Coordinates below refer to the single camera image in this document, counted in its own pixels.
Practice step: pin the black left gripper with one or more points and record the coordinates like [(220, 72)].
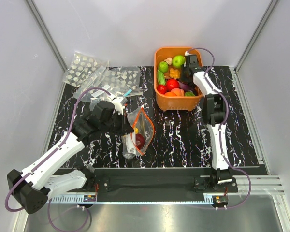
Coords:
[(126, 127)]

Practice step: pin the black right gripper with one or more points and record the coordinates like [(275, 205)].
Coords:
[(186, 80)]

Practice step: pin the orange zipper clear bag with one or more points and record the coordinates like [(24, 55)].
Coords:
[(138, 118)]

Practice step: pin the dark red apple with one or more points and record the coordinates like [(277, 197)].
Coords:
[(139, 141)]

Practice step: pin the orange ginger piece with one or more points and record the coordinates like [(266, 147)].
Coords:
[(174, 73)]

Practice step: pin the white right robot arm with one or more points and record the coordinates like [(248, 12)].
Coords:
[(215, 113)]

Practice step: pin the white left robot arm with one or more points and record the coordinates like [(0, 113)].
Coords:
[(33, 186)]

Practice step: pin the dotted clear bag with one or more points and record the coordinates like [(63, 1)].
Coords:
[(81, 68), (129, 76)]

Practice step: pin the green apple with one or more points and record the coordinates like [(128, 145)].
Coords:
[(178, 61)]

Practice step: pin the purple eggplant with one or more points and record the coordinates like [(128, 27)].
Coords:
[(186, 87)]

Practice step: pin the garlic bulb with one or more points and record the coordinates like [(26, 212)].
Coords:
[(169, 61)]

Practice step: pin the red pepper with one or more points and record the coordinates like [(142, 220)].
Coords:
[(171, 84)]

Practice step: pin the light green lime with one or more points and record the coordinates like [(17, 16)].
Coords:
[(163, 67)]

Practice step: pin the green chili pepper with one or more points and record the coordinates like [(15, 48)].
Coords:
[(189, 94)]

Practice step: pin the pink peach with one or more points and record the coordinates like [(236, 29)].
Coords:
[(178, 92)]

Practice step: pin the green bitter gourd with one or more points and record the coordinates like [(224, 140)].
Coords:
[(160, 78)]

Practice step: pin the orange tangerine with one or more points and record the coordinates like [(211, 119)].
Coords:
[(170, 94)]

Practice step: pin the red tomato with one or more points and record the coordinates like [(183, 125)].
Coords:
[(162, 89)]

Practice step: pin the orange plastic basket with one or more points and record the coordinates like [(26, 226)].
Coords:
[(173, 103)]

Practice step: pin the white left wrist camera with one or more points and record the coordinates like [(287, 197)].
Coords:
[(119, 103)]

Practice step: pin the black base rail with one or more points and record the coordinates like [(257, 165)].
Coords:
[(156, 185)]

